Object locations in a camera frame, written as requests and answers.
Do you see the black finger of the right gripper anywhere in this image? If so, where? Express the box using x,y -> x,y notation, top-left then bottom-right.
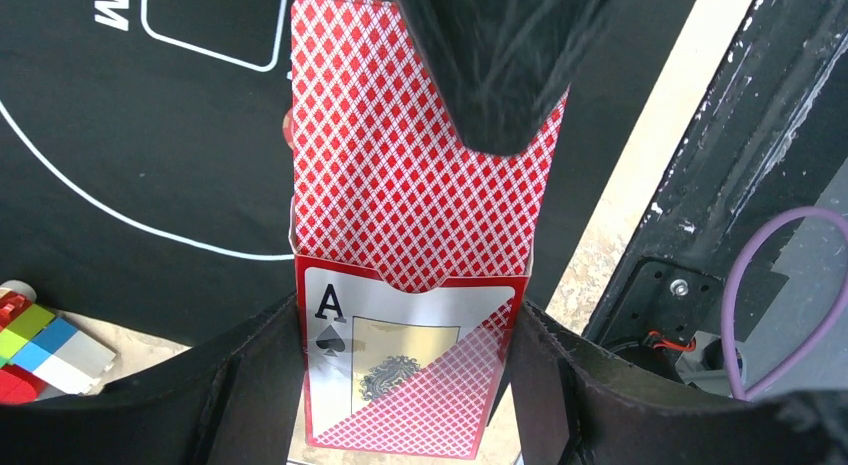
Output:
394,0 -> 620,157

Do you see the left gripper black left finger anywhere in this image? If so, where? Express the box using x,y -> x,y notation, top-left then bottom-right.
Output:
1,294 -> 305,464

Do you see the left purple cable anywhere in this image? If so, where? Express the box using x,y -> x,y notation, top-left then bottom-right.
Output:
720,206 -> 848,404

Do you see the red backed card deck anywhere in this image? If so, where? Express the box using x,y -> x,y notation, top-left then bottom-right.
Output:
291,0 -> 565,293

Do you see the red playing card box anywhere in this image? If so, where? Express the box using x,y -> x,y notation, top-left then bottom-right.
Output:
295,256 -> 527,459

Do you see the black poker table mat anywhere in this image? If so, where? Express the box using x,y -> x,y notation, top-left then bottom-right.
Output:
0,0 -> 704,347

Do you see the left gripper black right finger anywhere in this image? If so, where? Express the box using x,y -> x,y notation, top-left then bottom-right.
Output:
508,302 -> 847,464

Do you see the colourful toy block vehicle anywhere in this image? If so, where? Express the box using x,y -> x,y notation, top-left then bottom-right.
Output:
1,280 -> 116,405

